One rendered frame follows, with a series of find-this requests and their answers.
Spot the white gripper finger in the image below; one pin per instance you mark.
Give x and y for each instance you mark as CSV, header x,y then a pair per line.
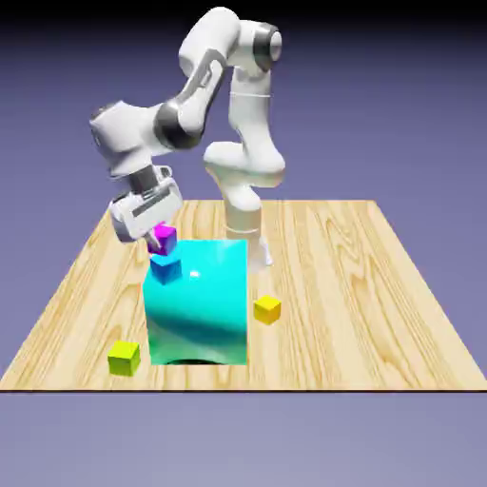
x,y
153,239

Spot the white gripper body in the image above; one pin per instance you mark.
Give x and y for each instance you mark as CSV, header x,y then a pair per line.
x,y
146,211

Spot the small magenta cube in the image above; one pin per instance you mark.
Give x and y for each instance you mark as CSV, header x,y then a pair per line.
x,y
164,239

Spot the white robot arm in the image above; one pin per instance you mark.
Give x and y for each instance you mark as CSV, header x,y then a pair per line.
x,y
249,114

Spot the small blue cube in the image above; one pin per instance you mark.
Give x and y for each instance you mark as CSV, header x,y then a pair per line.
x,y
165,268

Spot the small yellow-green cube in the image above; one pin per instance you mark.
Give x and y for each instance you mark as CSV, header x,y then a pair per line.
x,y
123,358

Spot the small yellow cube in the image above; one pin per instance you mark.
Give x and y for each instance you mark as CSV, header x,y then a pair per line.
x,y
267,310

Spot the large cyan box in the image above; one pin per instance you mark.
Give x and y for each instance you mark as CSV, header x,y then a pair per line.
x,y
198,304

